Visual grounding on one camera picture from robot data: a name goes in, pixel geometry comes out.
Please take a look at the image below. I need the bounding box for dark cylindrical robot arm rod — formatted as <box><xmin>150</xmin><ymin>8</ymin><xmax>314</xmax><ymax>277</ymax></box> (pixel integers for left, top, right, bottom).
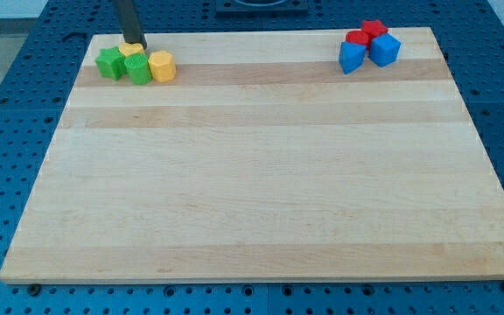
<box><xmin>112</xmin><ymin>0</ymin><xmax>147</xmax><ymax>49</ymax></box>

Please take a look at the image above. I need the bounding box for blue cube block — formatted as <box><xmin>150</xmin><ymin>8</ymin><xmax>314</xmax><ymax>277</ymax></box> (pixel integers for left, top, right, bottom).
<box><xmin>368</xmin><ymin>33</ymin><xmax>402</xmax><ymax>67</ymax></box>

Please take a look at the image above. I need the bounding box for large wooden board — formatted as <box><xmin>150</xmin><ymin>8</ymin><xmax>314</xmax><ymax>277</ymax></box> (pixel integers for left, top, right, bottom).
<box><xmin>0</xmin><ymin>27</ymin><xmax>504</xmax><ymax>284</ymax></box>

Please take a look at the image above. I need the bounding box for yellow hexagon block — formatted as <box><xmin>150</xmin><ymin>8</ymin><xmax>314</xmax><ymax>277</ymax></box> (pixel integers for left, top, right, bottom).
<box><xmin>148</xmin><ymin>50</ymin><xmax>177</xmax><ymax>82</ymax></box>

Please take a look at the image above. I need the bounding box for blue wedge block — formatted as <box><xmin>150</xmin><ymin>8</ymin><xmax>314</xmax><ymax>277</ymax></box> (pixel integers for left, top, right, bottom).
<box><xmin>338</xmin><ymin>41</ymin><xmax>366</xmax><ymax>74</ymax></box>

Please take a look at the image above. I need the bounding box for green cylinder block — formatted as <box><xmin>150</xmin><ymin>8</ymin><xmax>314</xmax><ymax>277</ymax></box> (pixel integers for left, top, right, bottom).
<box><xmin>124</xmin><ymin>53</ymin><xmax>152</xmax><ymax>85</ymax></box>

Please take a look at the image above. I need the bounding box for red cylinder block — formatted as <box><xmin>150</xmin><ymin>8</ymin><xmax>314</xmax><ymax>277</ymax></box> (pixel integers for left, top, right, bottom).
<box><xmin>345</xmin><ymin>30</ymin><xmax>371</xmax><ymax>50</ymax></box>

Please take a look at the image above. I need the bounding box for yellow heart block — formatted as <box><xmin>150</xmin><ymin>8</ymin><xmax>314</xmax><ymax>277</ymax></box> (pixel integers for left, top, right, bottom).
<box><xmin>118</xmin><ymin>43</ymin><xmax>145</xmax><ymax>58</ymax></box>

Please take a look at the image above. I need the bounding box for green star block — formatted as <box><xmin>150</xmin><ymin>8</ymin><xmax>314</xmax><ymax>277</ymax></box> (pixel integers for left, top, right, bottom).
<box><xmin>95</xmin><ymin>46</ymin><xmax>127</xmax><ymax>81</ymax></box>

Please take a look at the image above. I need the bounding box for red star block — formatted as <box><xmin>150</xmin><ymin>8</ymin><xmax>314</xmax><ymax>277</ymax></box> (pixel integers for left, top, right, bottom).
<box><xmin>360</xmin><ymin>19</ymin><xmax>389</xmax><ymax>40</ymax></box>

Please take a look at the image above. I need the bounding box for black bolt front left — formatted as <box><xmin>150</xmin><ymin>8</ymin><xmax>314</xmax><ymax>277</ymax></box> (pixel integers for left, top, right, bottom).
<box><xmin>26</xmin><ymin>283</ymin><xmax>42</xmax><ymax>297</ymax></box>

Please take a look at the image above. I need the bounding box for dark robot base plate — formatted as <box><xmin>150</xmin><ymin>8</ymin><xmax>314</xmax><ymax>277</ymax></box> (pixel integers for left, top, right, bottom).
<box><xmin>214</xmin><ymin>0</ymin><xmax>309</xmax><ymax>16</ymax></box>

